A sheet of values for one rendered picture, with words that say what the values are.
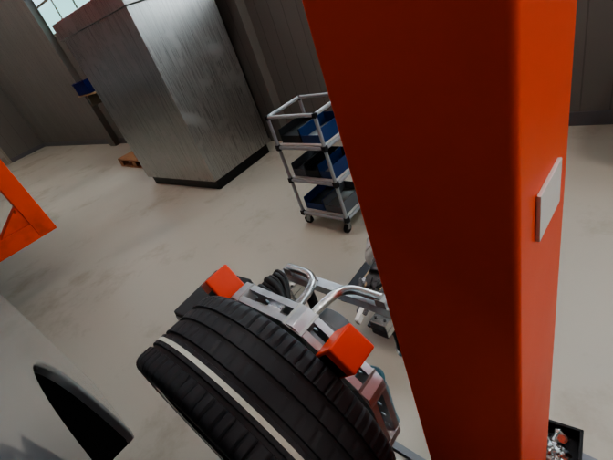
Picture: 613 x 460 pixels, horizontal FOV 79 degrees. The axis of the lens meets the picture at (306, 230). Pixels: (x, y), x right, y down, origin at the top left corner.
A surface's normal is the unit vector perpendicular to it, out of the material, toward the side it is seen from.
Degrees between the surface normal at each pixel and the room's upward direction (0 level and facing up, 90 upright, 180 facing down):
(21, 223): 90
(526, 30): 90
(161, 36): 90
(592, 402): 0
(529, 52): 90
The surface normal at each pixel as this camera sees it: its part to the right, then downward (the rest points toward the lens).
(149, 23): 0.76, 0.13
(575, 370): -0.31, -0.79
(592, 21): -0.57, 0.60
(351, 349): 0.29, -0.44
